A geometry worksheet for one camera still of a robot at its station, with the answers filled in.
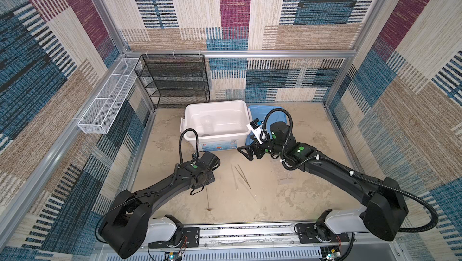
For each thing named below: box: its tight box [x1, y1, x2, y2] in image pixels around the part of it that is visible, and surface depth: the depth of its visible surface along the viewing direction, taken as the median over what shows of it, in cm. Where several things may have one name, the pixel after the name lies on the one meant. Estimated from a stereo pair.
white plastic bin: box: [179, 99, 253, 152], surface depth 102 cm
